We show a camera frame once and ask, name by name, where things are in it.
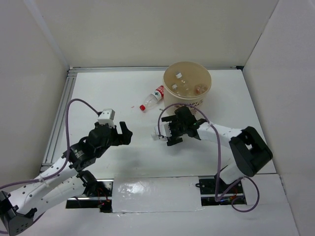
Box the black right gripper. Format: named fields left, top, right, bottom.
left=162, top=115, right=188, bottom=146

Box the clear bottle blue white label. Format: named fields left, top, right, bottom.
left=150, top=125, right=173, bottom=142

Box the red cap bottle red label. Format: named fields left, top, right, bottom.
left=194, top=84, right=208, bottom=96

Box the clear bottle white cap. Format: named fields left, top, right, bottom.
left=175, top=72, right=192, bottom=90

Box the large clear crushed bottle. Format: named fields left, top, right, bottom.
left=171, top=84, right=195, bottom=97

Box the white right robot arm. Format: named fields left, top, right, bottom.
left=155, top=106, right=273, bottom=193

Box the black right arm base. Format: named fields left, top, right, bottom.
left=194, top=172, right=247, bottom=206

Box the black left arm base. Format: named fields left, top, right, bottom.
left=66, top=171, right=113, bottom=213

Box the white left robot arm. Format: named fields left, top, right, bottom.
left=0, top=121, right=132, bottom=236

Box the cream cartoon capybara bin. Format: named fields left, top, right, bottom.
left=163, top=61, right=212, bottom=115

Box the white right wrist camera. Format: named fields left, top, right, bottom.
left=154, top=124, right=174, bottom=141

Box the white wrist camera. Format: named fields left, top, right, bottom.
left=97, top=109, right=115, bottom=128
left=154, top=124, right=174, bottom=141

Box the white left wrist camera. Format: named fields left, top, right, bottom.
left=97, top=109, right=115, bottom=128

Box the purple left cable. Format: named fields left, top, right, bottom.
left=0, top=98, right=101, bottom=227

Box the purple cable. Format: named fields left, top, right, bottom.
left=157, top=103, right=260, bottom=212
left=0, top=98, right=101, bottom=227

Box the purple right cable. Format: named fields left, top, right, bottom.
left=157, top=103, right=260, bottom=212

